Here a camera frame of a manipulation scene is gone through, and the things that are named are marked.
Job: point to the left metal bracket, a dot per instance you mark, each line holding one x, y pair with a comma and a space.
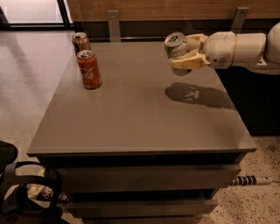
114, 25

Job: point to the black bag with straps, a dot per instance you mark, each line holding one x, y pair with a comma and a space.
15, 206

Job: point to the lower grey drawer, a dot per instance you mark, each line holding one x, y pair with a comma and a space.
148, 208

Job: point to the white green 7up can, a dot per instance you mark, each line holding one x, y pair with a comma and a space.
176, 47

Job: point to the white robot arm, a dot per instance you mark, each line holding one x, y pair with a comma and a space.
257, 52

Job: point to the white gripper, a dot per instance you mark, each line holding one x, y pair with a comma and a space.
219, 49

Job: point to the right metal bracket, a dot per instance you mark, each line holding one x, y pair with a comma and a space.
239, 19

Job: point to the striped black white stick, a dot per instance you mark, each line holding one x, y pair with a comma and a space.
251, 181

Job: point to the brown soda can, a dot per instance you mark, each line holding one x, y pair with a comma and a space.
80, 42

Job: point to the grey drawer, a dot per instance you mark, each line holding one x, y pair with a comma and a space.
148, 208
147, 178

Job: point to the upper grey drawer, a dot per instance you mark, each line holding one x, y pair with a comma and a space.
147, 178

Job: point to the metal bracket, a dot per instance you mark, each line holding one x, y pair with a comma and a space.
239, 19
114, 25

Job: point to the red coca-cola can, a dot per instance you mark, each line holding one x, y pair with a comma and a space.
87, 62

